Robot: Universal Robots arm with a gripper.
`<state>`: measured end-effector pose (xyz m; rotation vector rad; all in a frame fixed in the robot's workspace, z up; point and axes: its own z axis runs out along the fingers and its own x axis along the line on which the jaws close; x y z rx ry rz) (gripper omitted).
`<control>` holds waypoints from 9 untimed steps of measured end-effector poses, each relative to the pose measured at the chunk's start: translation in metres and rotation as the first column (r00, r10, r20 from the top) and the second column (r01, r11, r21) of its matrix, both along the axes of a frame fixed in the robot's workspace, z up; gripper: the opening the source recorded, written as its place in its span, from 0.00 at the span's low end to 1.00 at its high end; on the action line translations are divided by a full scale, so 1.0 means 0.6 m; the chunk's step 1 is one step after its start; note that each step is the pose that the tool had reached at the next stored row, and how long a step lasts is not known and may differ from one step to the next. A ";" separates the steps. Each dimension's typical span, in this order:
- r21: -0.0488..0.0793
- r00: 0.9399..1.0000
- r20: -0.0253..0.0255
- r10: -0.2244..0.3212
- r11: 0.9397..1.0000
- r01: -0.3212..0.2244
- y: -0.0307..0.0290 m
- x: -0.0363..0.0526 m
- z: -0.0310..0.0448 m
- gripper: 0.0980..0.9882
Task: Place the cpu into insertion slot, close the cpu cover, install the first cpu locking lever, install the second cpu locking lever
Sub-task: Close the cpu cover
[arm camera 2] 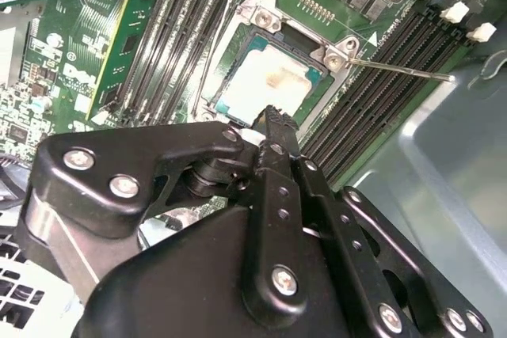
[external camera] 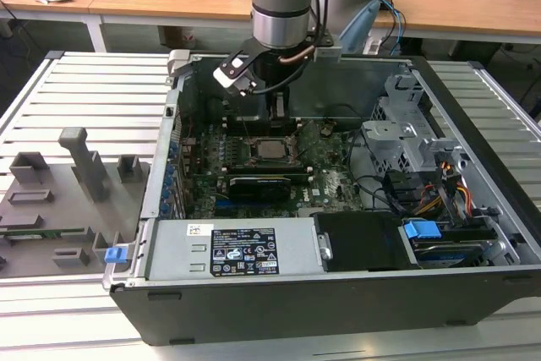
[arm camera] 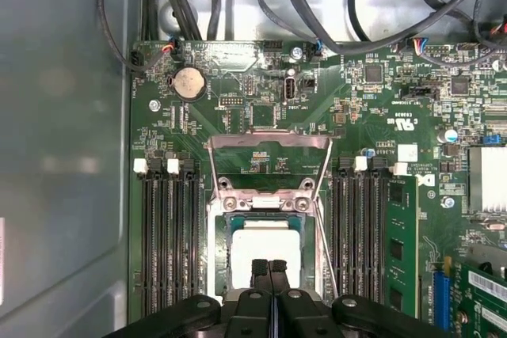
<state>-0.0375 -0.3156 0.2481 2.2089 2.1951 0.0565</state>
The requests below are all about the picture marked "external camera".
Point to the dark grey PC case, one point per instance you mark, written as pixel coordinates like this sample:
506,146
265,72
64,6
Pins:
296,314

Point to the grey parts rack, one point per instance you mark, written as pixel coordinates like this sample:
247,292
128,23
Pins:
63,213

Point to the silver drive cage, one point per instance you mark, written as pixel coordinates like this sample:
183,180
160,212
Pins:
389,132

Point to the blue case latch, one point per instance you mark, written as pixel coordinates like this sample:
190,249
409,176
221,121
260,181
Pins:
115,254

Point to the grey camera box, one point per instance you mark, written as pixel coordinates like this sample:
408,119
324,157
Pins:
327,53

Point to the brown curved tube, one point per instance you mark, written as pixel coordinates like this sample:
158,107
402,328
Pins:
296,58

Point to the black graphics card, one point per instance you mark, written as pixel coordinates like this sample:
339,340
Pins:
260,187

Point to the CPU socket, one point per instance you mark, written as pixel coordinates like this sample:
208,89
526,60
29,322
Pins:
293,151

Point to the wooden desk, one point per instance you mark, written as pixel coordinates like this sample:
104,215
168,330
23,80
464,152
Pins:
169,1

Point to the black RAM slot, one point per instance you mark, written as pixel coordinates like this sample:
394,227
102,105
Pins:
266,169
266,173

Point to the black plastic shroud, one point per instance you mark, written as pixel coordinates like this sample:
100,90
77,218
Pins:
363,242

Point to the green motherboard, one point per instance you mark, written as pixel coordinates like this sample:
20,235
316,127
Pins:
321,198

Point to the grey power supply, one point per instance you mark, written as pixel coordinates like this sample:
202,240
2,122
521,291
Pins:
177,247

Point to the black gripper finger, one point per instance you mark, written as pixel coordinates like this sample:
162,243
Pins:
273,107
288,107

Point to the silver green CPU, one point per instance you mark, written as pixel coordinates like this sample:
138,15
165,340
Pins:
272,149

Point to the hard disk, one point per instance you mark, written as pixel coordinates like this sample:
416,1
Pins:
448,253

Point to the green RAM stick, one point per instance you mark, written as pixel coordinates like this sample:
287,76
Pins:
42,232

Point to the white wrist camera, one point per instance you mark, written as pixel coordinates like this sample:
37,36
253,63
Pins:
230,71

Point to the pale blue teach pendant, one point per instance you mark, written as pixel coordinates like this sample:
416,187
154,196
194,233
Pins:
359,23

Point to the blue disk carrier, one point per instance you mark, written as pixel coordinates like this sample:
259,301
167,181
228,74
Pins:
420,232

